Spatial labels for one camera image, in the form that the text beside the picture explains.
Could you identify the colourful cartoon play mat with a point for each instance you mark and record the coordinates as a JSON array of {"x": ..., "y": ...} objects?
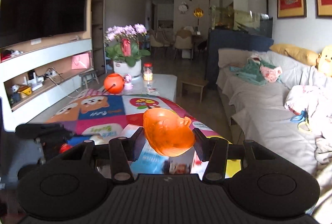
[{"x": 103, "y": 117}]

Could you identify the purple orchid flower pot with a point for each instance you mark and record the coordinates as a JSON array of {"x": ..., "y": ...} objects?
[{"x": 123, "y": 49}]

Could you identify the teal green cloth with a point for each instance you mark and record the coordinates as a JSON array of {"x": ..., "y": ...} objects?
[{"x": 250, "y": 71}]

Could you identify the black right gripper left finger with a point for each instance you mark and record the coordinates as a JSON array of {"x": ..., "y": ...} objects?
[{"x": 123, "y": 150}]

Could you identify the orange round pumpkin bucket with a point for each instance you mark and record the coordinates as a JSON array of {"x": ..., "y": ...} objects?
[{"x": 114, "y": 83}]

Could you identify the blue wet wipes pack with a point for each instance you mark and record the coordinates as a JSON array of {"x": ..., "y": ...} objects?
[{"x": 149, "y": 162}]

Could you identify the pink pig plush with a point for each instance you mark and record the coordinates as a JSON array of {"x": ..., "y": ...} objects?
[{"x": 271, "y": 74}]

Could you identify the pink white blanket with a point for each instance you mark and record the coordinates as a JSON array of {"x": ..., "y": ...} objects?
[{"x": 315, "y": 104}]

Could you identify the orange plastic pig bowl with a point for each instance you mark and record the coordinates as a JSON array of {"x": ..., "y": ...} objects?
[{"x": 167, "y": 133}]

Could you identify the dining chair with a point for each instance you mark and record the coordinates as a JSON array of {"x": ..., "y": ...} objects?
[{"x": 183, "y": 41}]

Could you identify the small wooden stool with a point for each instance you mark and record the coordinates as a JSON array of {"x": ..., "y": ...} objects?
[{"x": 87, "y": 77}]

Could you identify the yellow duck plush toy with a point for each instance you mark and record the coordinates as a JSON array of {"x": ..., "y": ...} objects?
[{"x": 324, "y": 61}]

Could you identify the glass fish tank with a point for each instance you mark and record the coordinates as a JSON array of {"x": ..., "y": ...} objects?
[{"x": 248, "y": 16}]

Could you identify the red lid snack jar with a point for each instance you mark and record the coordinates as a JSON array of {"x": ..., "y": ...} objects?
[{"x": 148, "y": 72}]

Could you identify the red doll toy figure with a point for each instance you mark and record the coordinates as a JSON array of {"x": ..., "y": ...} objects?
[{"x": 64, "y": 148}]

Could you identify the mustard yellow pillow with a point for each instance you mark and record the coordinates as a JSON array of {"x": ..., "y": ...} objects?
[{"x": 305, "y": 56}]

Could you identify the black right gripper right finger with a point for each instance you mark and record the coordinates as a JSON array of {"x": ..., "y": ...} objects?
[{"x": 215, "y": 151}]

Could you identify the grey covered sofa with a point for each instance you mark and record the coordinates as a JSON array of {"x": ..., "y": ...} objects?
[{"x": 259, "y": 112}]

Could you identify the pink cardboard box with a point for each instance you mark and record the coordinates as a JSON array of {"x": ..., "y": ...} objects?
[{"x": 190, "y": 158}]

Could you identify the pink gift bag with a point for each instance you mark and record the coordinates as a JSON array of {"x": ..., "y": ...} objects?
[{"x": 80, "y": 61}]

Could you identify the small toy car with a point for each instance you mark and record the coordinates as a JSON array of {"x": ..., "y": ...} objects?
[{"x": 172, "y": 168}]

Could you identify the white tv cabinet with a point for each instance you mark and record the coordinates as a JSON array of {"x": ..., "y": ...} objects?
[{"x": 48, "y": 72}]

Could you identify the black television screen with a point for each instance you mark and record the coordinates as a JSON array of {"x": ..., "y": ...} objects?
[{"x": 25, "y": 20}]

